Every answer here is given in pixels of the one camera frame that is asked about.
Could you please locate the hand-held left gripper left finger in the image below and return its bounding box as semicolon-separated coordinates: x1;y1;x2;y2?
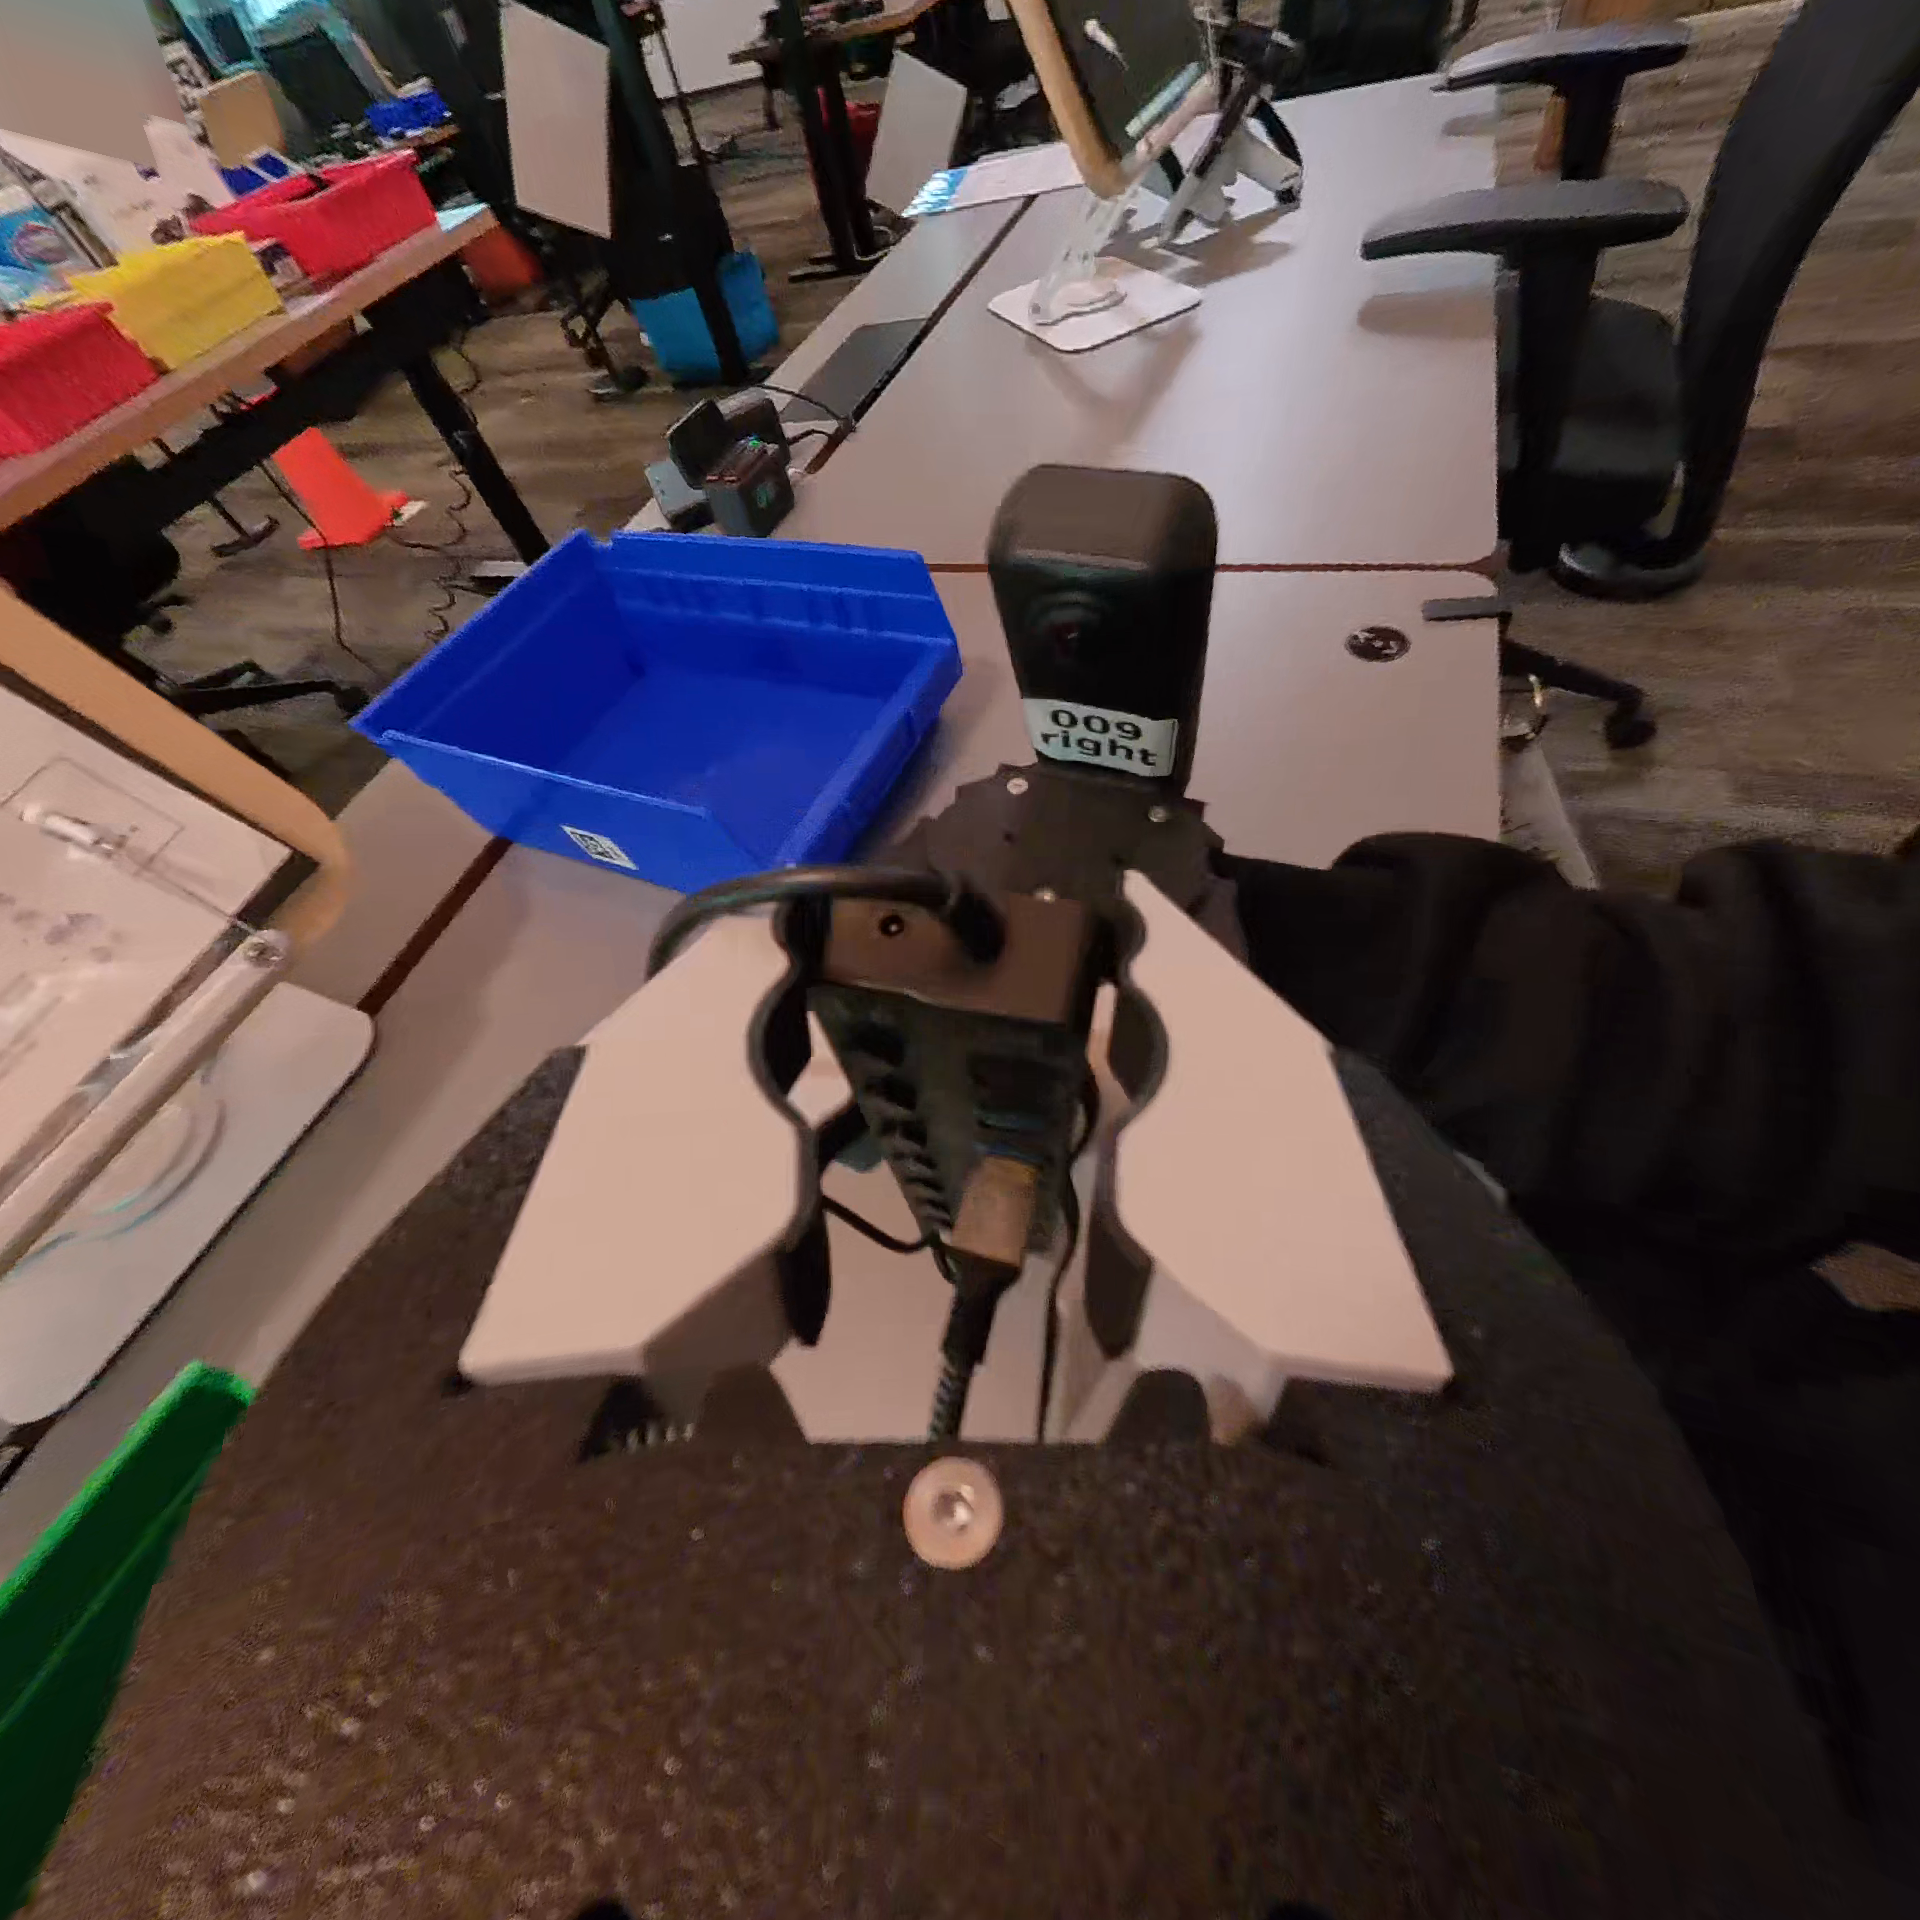
458;947;830;1403

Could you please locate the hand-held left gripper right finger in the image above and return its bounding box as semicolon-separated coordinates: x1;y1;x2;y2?
1050;872;1462;1446

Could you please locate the braided black usb cable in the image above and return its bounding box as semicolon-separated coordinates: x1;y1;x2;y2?
927;1162;1052;1446

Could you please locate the black usb hub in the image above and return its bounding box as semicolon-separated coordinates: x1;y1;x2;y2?
770;866;1119;1290

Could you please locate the person's right forearm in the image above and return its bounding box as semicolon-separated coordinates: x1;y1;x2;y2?
1227;828;1920;1518

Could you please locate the wood-framed tablet on stand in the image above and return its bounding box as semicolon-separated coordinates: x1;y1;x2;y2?
0;574;374;1427
987;0;1218;352

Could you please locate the flat black laptop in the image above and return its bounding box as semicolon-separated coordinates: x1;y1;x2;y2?
775;316;934;428

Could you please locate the black battery charger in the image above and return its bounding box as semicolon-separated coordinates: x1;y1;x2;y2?
642;382;801;535

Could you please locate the blue white paper sheet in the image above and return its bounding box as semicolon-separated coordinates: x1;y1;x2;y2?
902;146;1086;223

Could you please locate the white phone stand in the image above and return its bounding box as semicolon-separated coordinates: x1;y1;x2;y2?
1158;34;1307;246

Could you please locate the blue plastic bin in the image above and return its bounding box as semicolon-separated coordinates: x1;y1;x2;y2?
350;527;965;898

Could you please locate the blue storage container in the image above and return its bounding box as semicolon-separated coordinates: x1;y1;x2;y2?
625;255;782;382

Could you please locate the white board panel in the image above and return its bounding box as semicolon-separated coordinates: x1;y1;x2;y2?
865;45;968;223
502;0;618;243

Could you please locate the black office chair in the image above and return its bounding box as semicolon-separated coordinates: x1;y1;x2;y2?
0;481;374;720
1357;0;1920;753

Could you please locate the green plastic bin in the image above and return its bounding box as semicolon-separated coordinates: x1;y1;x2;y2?
0;1358;260;1876

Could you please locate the orange traffic cone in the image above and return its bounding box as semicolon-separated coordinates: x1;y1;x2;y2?
266;428;413;553

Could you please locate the wooden table with black legs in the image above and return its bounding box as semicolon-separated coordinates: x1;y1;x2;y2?
0;200;553;582

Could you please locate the red plastic bin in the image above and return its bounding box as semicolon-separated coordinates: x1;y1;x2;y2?
186;146;441;278
0;298;158;456

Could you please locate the yellow plastic bin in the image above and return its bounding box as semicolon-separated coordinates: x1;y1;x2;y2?
67;232;285;369

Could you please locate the white printed box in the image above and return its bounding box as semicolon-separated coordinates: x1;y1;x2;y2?
0;125;226;312

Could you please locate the black desk frame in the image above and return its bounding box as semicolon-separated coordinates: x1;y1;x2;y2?
735;0;943;282

